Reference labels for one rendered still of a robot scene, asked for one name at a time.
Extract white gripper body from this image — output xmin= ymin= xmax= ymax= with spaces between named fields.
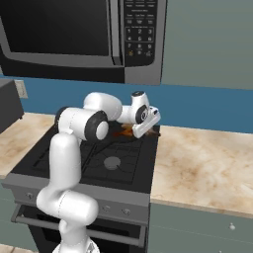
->
xmin=131 ymin=110 xmax=162 ymax=139

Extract brown chicken piece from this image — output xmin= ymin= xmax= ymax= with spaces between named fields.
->
xmin=113 ymin=123 xmax=161 ymax=138

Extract black gas hob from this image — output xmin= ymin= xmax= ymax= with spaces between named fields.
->
xmin=1 ymin=122 xmax=161 ymax=228

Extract black steel microwave oven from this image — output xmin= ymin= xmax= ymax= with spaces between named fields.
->
xmin=0 ymin=0 xmax=169 ymax=86

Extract grey-green drawer front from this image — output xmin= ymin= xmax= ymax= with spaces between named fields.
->
xmin=147 ymin=202 xmax=253 ymax=253

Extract black oven door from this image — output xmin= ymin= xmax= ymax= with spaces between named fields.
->
xmin=10 ymin=203 xmax=148 ymax=253

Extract microwave door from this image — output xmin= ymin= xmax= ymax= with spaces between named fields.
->
xmin=0 ymin=0 xmax=126 ymax=68

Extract black boxy appliance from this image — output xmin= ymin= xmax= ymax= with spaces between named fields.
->
xmin=0 ymin=78 xmax=25 ymax=134

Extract grey-green base cupboard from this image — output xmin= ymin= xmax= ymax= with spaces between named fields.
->
xmin=0 ymin=186 xmax=38 ymax=253

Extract grey microwave door handle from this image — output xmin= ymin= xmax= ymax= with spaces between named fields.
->
xmin=109 ymin=0 xmax=125 ymax=66

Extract grey-green wall cupboard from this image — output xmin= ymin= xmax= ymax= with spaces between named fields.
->
xmin=160 ymin=0 xmax=253 ymax=91

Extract grey oven door handle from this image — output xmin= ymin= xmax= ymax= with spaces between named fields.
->
xmin=10 ymin=204 xmax=148 ymax=249

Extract white wall socket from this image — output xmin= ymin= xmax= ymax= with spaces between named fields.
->
xmin=14 ymin=79 xmax=29 ymax=100

